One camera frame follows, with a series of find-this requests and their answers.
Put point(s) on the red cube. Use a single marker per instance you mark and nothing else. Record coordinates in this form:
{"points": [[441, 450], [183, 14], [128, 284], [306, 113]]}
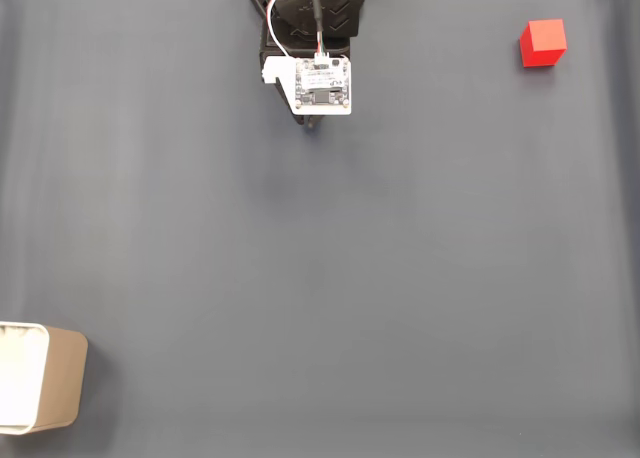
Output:
{"points": [[542, 43]]}

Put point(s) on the dark grey table mat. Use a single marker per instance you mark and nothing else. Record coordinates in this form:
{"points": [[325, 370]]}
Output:
{"points": [[350, 253]]}

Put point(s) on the white beige open box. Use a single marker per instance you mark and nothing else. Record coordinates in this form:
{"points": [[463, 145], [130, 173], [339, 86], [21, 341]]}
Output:
{"points": [[50, 378]]}

